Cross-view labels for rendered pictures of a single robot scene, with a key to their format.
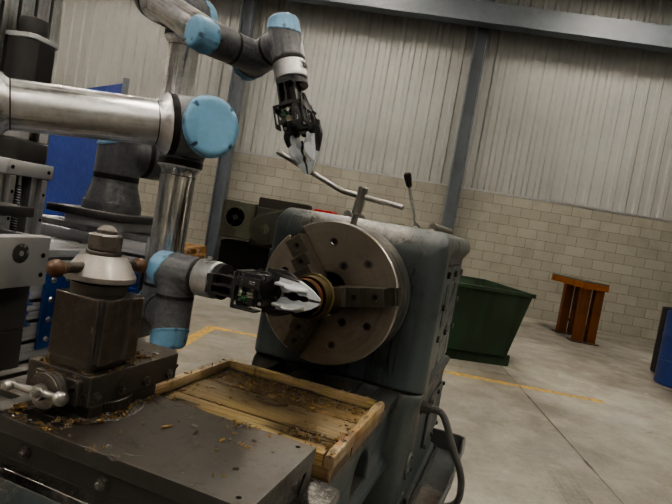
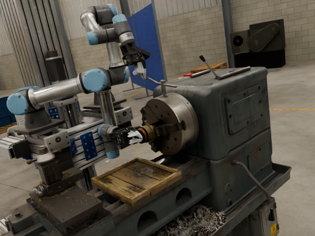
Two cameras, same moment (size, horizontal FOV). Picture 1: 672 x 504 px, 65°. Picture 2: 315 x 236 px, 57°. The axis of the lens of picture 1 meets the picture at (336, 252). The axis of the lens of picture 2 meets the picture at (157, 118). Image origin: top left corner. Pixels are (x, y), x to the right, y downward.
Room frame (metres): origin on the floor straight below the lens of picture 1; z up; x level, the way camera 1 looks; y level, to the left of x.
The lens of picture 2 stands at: (-0.10, -0.78, 1.51)
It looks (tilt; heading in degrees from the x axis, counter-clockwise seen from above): 15 degrees down; 33
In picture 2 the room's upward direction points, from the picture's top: 10 degrees counter-clockwise
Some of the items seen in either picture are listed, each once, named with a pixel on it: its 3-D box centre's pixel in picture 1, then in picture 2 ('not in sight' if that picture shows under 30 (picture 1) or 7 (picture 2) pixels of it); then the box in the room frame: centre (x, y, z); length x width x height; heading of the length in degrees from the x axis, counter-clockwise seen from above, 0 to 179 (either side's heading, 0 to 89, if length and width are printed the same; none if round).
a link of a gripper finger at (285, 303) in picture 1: (292, 306); (134, 141); (0.97, 0.06, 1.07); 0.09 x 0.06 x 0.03; 70
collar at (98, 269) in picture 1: (102, 266); (44, 156); (0.62, 0.27, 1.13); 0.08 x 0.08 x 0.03
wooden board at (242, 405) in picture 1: (267, 407); (135, 178); (0.93, 0.07, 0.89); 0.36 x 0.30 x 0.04; 71
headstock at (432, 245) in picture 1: (372, 288); (213, 107); (1.57, -0.13, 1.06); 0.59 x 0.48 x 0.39; 161
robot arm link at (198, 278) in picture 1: (210, 277); (115, 132); (1.04, 0.24, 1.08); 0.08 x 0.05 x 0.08; 160
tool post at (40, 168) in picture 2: (100, 321); (50, 169); (0.62, 0.26, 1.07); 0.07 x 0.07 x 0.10; 71
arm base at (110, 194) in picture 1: (114, 193); (103, 95); (1.44, 0.62, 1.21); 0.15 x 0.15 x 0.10
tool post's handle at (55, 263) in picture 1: (65, 267); (32, 160); (0.57, 0.29, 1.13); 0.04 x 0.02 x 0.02; 161
